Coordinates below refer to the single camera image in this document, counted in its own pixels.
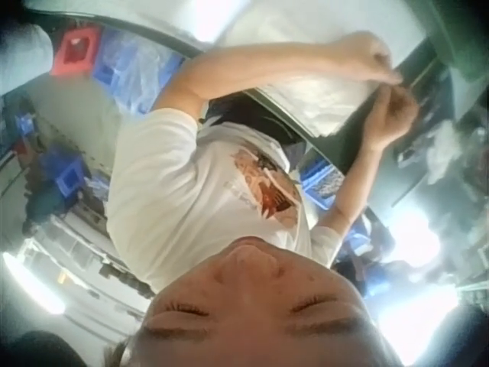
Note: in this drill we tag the person's left hand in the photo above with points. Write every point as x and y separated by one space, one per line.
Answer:
361 51

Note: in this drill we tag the person's right hand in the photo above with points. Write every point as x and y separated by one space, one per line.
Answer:
386 122

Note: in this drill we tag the white plastic bag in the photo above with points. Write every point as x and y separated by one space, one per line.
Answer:
324 101

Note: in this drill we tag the thin yellow rod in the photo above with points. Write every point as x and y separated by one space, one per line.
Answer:
425 73

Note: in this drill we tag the crumpled white cloth pile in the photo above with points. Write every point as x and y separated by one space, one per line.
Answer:
451 151

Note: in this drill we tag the white fabric sheet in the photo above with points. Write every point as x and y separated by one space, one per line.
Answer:
298 23

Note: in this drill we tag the blue plastic crate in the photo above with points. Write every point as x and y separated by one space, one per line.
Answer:
322 183

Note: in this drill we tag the person's legs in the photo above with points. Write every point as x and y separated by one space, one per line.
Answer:
244 118

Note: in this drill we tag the blue crates under clear plastic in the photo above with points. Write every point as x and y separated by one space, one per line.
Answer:
133 69

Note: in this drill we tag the red plastic stool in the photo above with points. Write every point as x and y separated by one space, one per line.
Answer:
76 51

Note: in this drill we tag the blue plastic stool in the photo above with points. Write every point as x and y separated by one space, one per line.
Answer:
67 176

